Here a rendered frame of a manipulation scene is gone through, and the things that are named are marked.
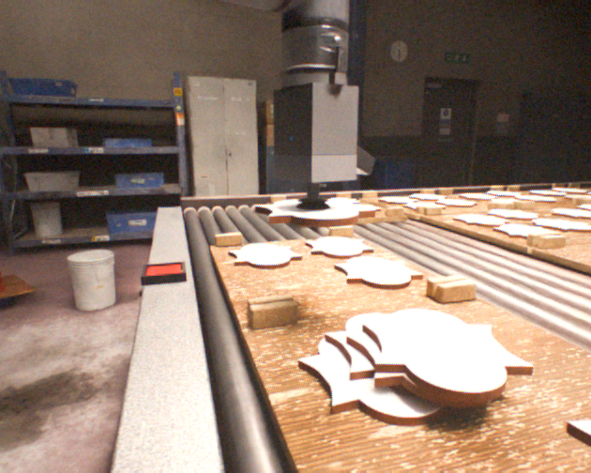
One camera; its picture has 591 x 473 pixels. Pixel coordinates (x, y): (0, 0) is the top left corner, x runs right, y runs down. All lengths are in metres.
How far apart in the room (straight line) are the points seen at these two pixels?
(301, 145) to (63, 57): 5.31
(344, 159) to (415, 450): 0.29
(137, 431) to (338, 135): 0.35
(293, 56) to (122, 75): 5.18
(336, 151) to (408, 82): 6.32
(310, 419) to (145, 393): 0.17
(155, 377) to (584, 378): 0.43
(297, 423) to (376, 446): 0.06
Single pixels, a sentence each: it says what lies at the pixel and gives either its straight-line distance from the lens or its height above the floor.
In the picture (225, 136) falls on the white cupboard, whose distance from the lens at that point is 5.08.
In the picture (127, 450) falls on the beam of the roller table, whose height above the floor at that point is 0.92.
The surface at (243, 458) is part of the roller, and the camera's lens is 0.37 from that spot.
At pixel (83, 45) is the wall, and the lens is 5.70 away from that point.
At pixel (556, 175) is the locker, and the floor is 0.60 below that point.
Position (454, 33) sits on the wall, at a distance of 7.35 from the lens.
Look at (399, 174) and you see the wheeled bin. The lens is 6.00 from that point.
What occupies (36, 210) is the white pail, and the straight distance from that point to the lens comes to 5.21.
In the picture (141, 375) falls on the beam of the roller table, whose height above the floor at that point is 0.91.
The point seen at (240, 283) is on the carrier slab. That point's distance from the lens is 0.66.
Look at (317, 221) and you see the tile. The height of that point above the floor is 1.08.
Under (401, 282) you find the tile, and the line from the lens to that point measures 0.65.
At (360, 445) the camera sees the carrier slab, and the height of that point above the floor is 0.94.
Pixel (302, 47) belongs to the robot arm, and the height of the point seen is 1.25.
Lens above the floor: 1.16
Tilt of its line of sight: 13 degrees down
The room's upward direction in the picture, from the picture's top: straight up
